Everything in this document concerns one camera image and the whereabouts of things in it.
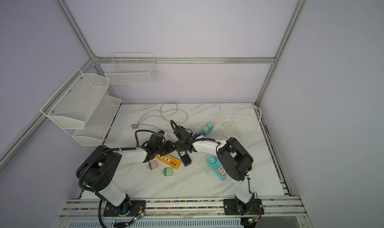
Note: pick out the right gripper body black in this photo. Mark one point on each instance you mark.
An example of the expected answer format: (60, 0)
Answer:
(180, 145)

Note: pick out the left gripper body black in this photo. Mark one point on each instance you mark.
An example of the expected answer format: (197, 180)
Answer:
(165, 149)

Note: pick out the black power strip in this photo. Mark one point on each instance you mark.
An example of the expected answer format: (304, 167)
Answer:
(185, 158)

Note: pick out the blue power strip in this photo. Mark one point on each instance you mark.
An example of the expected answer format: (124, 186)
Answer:
(205, 135)

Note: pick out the orange power strip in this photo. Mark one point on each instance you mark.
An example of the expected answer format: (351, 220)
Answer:
(169, 160)

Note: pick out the pink adapter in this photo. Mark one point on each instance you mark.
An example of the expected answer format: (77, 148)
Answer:
(222, 171)
(152, 165)

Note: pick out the green adapter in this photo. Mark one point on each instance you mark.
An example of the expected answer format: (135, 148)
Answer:
(167, 172)

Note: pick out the teal adapter strip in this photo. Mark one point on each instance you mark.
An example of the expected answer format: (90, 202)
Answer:
(210, 125)

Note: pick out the teal power strip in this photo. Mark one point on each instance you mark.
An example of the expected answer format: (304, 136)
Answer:
(215, 168)

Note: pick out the teal adapter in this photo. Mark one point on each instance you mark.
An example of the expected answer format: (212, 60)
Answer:
(212, 160)

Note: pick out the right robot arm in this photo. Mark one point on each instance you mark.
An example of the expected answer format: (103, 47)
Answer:
(236, 161)

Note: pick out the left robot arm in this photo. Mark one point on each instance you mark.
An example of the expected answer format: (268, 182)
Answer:
(97, 171)

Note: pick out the green adapter far strip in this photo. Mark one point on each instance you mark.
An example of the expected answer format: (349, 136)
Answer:
(205, 130)

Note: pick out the white mesh two-tier shelf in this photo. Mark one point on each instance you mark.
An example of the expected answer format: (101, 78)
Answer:
(83, 109)

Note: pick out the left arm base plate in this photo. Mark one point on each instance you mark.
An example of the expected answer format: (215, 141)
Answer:
(127, 209)

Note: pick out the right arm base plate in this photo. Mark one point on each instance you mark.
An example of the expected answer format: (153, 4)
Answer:
(237, 207)

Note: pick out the white wire basket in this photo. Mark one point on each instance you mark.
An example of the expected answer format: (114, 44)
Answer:
(131, 68)

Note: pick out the aluminium frame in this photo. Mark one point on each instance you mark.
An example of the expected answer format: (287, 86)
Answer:
(21, 142)

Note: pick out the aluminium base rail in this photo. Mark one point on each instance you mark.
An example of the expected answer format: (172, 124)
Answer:
(282, 212)

